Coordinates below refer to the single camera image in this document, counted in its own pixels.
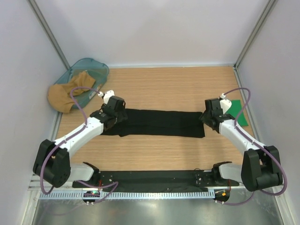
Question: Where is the green tank top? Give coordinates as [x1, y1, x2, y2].
[227, 100, 248, 127]

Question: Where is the black tank top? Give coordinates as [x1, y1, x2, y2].
[102, 109, 205, 138]

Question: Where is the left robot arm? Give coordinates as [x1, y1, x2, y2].
[33, 96, 127, 188]

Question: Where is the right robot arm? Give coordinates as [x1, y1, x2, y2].
[200, 98, 283, 192]

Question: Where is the tan tank top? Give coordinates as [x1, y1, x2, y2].
[47, 71, 96, 113]

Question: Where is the blue plastic basket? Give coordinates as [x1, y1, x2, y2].
[55, 58, 109, 108]

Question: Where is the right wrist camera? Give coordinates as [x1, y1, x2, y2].
[219, 93, 232, 114]

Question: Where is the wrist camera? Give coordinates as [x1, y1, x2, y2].
[98, 90, 114, 104]
[219, 93, 232, 114]

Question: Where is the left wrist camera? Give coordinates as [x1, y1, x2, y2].
[98, 90, 114, 104]

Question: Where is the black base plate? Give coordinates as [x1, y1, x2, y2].
[86, 168, 238, 193]

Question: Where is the white slotted cable duct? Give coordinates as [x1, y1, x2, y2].
[39, 189, 215, 200]

